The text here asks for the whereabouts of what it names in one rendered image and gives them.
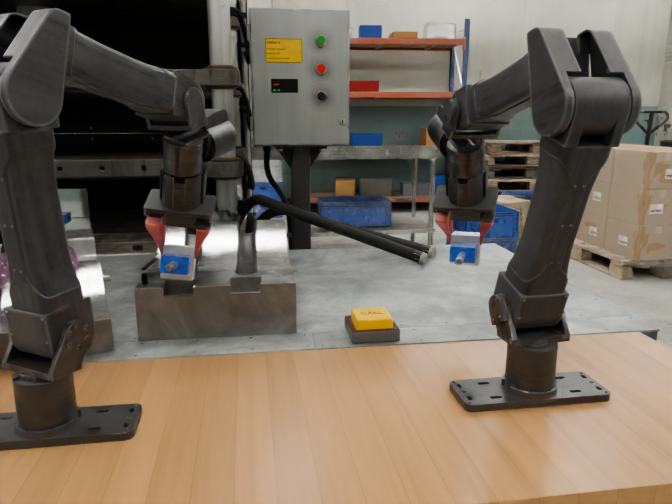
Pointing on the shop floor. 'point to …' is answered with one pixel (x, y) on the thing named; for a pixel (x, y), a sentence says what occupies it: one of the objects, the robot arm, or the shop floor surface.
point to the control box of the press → (299, 94)
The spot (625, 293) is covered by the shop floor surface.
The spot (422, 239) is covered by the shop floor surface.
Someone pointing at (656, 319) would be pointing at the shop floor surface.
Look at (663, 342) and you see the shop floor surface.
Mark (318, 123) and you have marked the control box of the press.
